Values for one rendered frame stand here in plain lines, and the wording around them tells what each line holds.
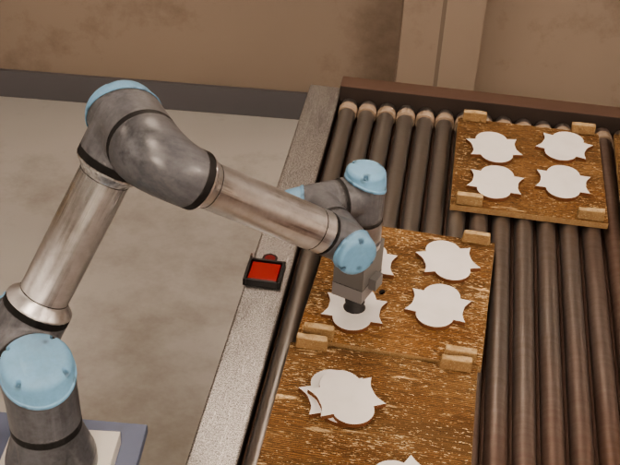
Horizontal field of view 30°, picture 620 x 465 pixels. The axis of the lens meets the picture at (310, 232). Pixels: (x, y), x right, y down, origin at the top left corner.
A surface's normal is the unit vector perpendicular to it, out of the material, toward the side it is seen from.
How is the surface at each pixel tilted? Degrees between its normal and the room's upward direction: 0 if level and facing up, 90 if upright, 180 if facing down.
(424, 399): 0
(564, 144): 0
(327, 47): 90
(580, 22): 90
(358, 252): 89
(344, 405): 0
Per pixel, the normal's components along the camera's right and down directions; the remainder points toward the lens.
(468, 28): -0.07, 0.56
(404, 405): 0.05, -0.82
